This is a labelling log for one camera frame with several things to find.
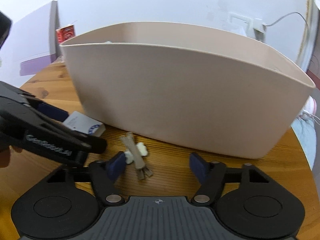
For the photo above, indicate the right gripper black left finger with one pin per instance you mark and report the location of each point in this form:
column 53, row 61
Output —
column 103, row 176

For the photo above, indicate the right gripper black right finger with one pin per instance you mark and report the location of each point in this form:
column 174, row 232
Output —
column 211, row 178

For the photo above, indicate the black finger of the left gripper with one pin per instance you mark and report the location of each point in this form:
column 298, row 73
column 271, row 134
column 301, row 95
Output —
column 30, row 130
column 20, row 96

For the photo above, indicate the white card box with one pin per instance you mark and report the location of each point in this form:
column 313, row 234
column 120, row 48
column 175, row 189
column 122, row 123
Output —
column 84, row 124

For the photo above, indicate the person's left hand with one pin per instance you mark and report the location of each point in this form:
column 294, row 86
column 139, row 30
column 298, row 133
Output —
column 5, row 154

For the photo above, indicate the white purple cabinet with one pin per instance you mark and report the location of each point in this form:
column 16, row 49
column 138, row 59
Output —
column 30, row 46

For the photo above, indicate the grey hair clip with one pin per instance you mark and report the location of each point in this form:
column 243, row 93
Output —
column 141, row 169

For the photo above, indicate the red playing card box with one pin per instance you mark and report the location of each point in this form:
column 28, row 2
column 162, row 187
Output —
column 65, row 33

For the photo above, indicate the beige plastic storage basket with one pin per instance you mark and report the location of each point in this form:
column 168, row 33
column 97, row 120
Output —
column 187, row 85

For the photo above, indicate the light blue quilted bedding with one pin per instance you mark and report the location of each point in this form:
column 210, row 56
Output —
column 306, row 135

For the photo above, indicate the red white headphones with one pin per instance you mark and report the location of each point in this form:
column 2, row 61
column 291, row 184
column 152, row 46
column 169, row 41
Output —
column 309, row 110

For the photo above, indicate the white wall charger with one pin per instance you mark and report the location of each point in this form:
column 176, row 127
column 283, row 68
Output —
column 259, row 28

